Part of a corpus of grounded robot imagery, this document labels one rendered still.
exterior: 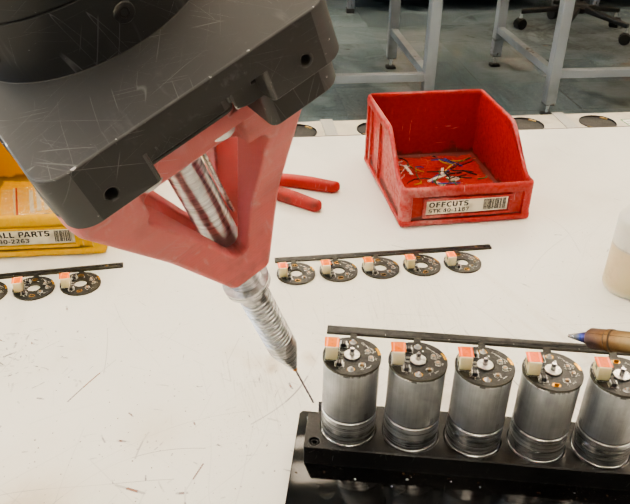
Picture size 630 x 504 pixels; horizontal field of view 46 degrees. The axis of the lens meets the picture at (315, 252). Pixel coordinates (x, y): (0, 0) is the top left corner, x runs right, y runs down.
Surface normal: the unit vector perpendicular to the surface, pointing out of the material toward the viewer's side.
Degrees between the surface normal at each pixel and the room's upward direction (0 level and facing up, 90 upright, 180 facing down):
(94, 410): 0
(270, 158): 116
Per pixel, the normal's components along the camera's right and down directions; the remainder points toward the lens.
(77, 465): 0.02, -0.85
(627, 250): -0.80, 0.30
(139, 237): 0.62, 0.72
